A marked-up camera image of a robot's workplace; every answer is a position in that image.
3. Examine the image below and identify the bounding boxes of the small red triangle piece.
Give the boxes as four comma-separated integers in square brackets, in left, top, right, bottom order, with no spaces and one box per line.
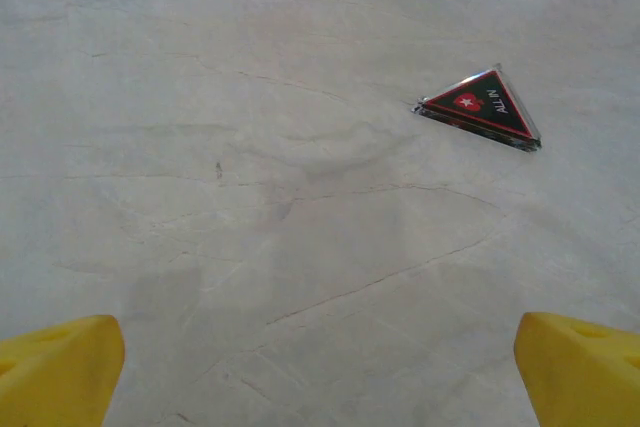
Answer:
[410,63,544,154]

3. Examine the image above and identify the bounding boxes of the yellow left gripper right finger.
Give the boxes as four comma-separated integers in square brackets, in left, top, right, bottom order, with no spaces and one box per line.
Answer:
[513,311,640,427]

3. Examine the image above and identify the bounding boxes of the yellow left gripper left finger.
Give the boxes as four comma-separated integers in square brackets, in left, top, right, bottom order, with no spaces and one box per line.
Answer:
[0,314,127,427]

